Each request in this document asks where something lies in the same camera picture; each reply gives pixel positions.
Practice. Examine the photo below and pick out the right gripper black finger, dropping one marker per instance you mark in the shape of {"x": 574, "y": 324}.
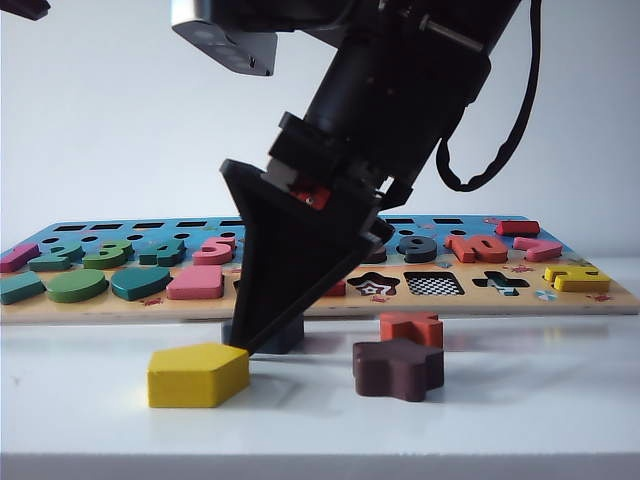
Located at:
{"x": 280, "y": 250}
{"x": 360, "y": 210}

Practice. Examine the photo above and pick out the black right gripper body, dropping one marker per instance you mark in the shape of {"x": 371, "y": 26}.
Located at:
{"x": 390, "y": 115}

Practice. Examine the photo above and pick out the dark grey square block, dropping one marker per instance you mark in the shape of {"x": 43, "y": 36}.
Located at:
{"x": 291, "y": 340}

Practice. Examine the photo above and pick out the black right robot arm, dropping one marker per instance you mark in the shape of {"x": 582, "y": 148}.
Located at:
{"x": 390, "y": 22}

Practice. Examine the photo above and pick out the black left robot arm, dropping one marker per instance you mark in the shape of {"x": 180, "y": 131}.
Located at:
{"x": 25, "y": 7}

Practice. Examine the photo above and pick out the brown number eight piece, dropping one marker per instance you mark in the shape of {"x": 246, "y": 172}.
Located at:
{"x": 376, "y": 258}

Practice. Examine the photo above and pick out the pink number five piece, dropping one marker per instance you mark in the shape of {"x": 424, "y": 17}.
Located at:
{"x": 212, "y": 258}

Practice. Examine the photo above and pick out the red triangle block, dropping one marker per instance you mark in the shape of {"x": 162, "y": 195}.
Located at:
{"x": 339, "y": 290}

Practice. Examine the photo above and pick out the dark grey number nine piece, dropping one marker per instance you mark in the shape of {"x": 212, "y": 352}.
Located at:
{"x": 421, "y": 255}

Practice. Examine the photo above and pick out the pink trapezoid block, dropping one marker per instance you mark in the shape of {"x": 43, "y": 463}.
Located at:
{"x": 195, "y": 287}

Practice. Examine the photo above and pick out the dark green number four piece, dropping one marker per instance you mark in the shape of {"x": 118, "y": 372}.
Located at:
{"x": 160, "y": 258}

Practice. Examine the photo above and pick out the orange number ten piece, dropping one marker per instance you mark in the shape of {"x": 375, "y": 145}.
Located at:
{"x": 475, "y": 252}

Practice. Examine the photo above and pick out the orange cross block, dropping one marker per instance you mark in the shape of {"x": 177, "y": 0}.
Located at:
{"x": 410, "y": 326}

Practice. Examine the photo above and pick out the teal teardrop block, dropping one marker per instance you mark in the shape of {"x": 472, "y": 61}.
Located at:
{"x": 140, "y": 285}

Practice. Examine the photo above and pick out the colourful wooden puzzle board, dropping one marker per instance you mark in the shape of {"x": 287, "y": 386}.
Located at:
{"x": 475, "y": 303}

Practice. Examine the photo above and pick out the yellow pentagon block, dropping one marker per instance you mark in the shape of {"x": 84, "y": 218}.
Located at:
{"x": 195, "y": 375}

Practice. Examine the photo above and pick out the red minus sign piece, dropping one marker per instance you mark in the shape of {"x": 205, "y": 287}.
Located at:
{"x": 517, "y": 228}

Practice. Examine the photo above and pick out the brown star block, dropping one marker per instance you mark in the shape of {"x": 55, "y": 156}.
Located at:
{"x": 395, "y": 370}

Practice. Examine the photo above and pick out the green number three piece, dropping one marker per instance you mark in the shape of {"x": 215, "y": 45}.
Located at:
{"x": 107, "y": 260}

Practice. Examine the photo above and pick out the pink angled sign piece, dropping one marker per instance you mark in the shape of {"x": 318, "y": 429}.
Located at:
{"x": 537, "y": 250}

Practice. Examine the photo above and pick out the green oval block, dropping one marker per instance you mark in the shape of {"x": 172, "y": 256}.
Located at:
{"x": 75, "y": 287}

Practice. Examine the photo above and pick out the teal number two piece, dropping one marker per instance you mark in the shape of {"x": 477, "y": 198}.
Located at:
{"x": 55, "y": 261}

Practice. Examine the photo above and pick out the yellow equals sign piece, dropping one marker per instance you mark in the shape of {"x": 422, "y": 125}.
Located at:
{"x": 580, "y": 283}

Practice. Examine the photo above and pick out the pink number one piece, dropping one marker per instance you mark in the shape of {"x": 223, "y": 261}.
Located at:
{"x": 17, "y": 259}

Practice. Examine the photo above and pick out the teal parallelogram block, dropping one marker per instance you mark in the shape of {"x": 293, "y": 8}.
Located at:
{"x": 20, "y": 290}

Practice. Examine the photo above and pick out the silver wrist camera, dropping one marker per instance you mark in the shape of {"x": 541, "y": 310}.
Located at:
{"x": 220, "y": 35}

